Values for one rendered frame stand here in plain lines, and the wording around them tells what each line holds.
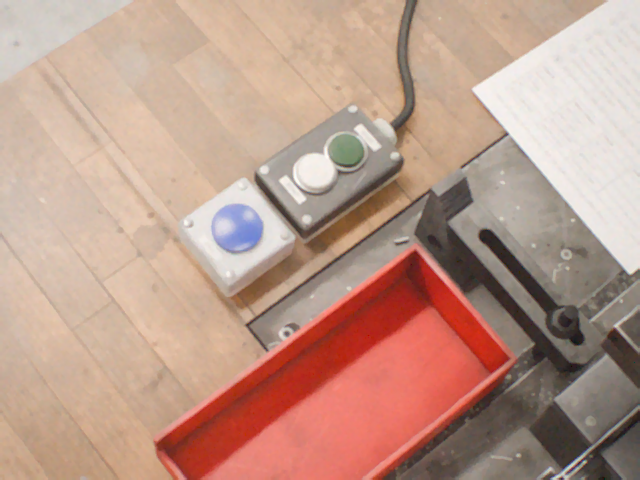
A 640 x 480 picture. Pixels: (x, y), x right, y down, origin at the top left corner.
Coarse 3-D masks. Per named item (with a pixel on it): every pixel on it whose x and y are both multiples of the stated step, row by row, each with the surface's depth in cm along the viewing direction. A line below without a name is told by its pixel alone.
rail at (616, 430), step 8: (632, 416) 88; (624, 424) 88; (608, 432) 88; (616, 432) 88; (600, 440) 87; (608, 440) 87; (592, 448) 87; (600, 448) 87; (584, 456) 87; (592, 456) 87; (576, 464) 87; (584, 464) 87; (568, 472) 86
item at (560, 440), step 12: (552, 408) 90; (540, 420) 93; (552, 420) 91; (564, 420) 89; (540, 432) 95; (552, 432) 93; (564, 432) 91; (552, 444) 94; (564, 444) 92; (576, 444) 90; (552, 456) 96; (564, 456) 94; (576, 456) 92; (564, 468) 95; (600, 468) 89
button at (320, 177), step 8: (304, 160) 100; (312, 160) 100; (320, 160) 100; (328, 160) 100; (304, 168) 99; (312, 168) 100; (320, 168) 100; (328, 168) 100; (304, 176) 99; (312, 176) 99; (320, 176) 99; (328, 176) 99; (304, 184) 99; (312, 184) 99; (320, 184) 99; (328, 184) 100
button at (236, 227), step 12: (240, 204) 98; (216, 216) 98; (228, 216) 97; (240, 216) 98; (252, 216) 98; (216, 228) 97; (228, 228) 97; (240, 228) 97; (252, 228) 97; (216, 240) 97; (228, 240) 97; (240, 240) 97; (252, 240) 97
